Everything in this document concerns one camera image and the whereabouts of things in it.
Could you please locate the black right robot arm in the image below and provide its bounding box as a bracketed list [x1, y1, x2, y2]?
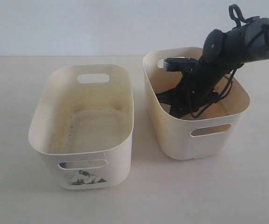
[156, 17, 269, 118]

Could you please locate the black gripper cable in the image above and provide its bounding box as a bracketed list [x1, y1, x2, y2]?
[190, 3, 269, 119]

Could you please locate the cream plastic bin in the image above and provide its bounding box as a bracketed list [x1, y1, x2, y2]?
[28, 64, 134, 190]
[142, 47, 250, 160]

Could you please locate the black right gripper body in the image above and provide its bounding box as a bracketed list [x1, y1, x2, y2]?
[175, 58, 233, 108]

